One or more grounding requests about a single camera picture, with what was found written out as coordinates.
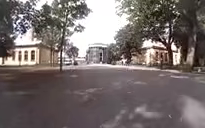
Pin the small distant tree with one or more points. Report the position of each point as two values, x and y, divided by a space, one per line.
72 51

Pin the grey asphalt road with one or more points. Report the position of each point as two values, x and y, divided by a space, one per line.
90 100

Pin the cream building with pale roof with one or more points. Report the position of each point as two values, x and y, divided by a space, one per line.
153 51

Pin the slim tree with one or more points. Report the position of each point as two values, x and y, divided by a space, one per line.
61 50

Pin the white vehicle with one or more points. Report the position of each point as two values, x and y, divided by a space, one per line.
67 61

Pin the dark-trunked tree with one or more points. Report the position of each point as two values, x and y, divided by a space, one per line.
170 53

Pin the large dark tree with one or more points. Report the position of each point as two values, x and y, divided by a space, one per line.
0 33

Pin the tree with two trunks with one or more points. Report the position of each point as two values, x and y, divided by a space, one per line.
52 50

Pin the cream building with arched windows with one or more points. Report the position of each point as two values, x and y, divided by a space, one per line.
26 53

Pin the grey building with scaffolding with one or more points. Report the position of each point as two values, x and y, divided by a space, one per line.
96 53

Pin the thick pale-trunked tree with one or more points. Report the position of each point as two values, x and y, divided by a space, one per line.
191 46

